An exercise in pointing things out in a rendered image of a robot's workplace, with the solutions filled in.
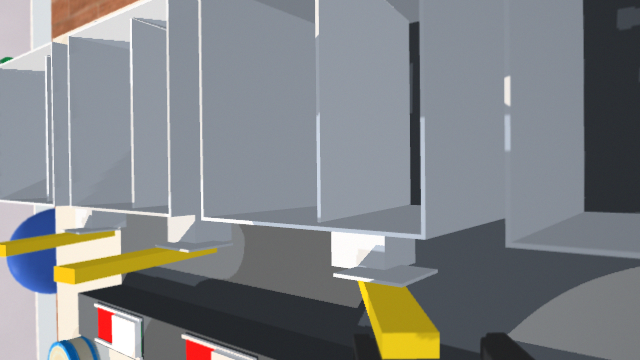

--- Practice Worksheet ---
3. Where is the blue and grey round tin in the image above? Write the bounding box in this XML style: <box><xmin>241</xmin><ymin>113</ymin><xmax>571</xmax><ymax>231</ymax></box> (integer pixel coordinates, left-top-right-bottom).
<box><xmin>48</xmin><ymin>336</ymin><xmax>101</xmax><ymax>360</ymax></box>

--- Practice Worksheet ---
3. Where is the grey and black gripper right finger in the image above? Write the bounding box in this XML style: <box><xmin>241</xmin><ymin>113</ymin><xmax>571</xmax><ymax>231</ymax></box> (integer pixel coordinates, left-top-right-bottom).
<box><xmin>480</xmin><ymin>333</ymin><xmax>535</xmax><ymax>360</ymax></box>

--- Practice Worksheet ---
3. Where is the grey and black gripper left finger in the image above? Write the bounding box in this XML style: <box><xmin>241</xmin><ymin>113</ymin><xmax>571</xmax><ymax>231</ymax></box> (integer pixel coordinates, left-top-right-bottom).
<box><xmin>353</xmin><ymin>334</ymin><xmax>382</xmax><ymax>360</ymax></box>

